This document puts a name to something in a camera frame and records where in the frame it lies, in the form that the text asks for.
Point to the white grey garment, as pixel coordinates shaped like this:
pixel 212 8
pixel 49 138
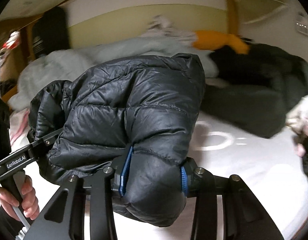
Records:
pixel 166 30

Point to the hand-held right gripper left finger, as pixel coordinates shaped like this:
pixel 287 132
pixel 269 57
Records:
pixel 125 170

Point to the white wall socket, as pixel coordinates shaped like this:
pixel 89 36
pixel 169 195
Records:
pixel 302 25

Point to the person's left hand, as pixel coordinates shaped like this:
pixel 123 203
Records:
pixel 30 200

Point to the black down jacket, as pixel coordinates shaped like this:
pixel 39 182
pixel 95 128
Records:
pixel 119 105

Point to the grey quilt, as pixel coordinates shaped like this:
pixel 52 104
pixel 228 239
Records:
pixel 69 62

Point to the pale hanging curtain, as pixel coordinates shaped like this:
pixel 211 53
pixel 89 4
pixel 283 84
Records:
pixel 263 10

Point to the wooden bed frame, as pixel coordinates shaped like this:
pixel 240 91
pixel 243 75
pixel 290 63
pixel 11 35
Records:
pixel 232 10

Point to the dark green coat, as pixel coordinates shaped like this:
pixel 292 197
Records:
pixel 243 97

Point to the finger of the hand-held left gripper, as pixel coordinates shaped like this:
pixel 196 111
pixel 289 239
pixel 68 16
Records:
pixel 52 136

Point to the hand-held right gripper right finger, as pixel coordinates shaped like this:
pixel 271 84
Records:
pixel 184 182

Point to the white printed cloth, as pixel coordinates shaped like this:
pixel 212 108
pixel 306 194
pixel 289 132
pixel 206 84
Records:
pixel 303 112

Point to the black hanging jacket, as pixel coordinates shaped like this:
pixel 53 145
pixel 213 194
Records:
pixel 51 35

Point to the orange pillow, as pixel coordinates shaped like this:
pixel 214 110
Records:
pixel 213 40

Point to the red white plush toy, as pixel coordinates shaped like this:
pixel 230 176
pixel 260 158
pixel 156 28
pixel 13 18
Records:
pixel 12 38

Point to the pink white clothes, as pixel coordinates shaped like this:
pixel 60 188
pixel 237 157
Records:
pixel 19 130

